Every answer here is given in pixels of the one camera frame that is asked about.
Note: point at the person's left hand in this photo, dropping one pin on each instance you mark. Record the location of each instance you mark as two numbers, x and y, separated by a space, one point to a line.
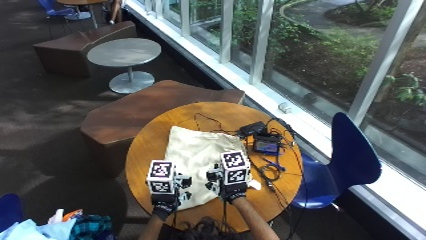
166 202

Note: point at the light blue cloth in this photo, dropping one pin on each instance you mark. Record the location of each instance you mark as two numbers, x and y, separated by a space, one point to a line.
31 230

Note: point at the round wooden table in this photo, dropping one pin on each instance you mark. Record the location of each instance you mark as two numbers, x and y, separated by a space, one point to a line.
82 2

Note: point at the white marker cube on glove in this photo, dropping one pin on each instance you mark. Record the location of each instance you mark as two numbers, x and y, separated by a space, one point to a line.
160 176
235 167

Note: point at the white paper tag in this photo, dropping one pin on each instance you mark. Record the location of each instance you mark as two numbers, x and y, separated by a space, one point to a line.
255 185

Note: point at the small brown bench seat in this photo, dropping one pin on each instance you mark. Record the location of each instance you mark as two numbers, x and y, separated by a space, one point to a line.
75 46

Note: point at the orange and white packet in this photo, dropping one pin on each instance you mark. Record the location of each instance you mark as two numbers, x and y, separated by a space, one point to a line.
67 215

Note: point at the blue pen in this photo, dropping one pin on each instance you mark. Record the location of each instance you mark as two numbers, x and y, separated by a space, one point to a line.
273 164

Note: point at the round grey side table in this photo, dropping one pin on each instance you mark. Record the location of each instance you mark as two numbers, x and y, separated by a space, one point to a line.
124 53

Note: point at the black electronics box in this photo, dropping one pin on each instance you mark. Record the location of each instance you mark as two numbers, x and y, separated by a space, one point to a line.
252 128

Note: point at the white marker cube on left glove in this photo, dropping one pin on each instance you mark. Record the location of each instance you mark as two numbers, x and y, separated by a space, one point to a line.
160 176

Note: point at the cream cloth bag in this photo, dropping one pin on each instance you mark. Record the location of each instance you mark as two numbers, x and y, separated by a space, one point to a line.
195 150

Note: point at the device with blue screen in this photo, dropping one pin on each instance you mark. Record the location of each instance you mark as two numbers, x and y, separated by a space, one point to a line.
267 145

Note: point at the person's right hand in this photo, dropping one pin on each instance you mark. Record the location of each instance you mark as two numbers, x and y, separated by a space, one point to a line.
235 191

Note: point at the white marker cube on right glove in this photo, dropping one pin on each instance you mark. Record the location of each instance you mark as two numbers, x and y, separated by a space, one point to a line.
235 167

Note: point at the large brown bench seat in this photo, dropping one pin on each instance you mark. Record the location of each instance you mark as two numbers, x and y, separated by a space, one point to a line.
138 113

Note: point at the teal plaid cloth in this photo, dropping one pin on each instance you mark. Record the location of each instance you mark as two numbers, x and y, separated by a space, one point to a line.
91 227

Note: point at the small white sill fixture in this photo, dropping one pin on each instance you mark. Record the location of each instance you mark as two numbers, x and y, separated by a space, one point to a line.
285 107

